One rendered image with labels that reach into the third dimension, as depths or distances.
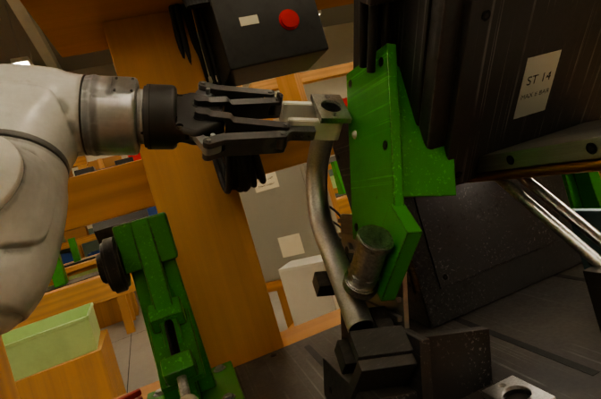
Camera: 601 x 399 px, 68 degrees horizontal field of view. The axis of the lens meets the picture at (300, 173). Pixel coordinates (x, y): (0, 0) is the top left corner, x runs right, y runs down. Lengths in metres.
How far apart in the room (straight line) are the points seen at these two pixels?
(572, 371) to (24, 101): 0.60
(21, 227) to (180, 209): 0.41
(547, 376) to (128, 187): 0.70
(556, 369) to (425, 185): 0.23
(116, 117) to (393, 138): 0.29
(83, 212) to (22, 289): 0.48
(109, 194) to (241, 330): 0.34
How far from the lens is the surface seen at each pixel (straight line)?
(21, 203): 0.41
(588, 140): 0.44
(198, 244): 0.79
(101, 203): 0.88
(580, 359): 0.59
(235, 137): 0.51
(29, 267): 0.42
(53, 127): 0.50
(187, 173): 0.79
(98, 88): 0.52
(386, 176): 0.48
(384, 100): 0.49
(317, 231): 0.59
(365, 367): 0.47
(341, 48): 12.33
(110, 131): 0.52
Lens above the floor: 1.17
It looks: level
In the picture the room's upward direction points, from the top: 16 degrees counter-clockwise
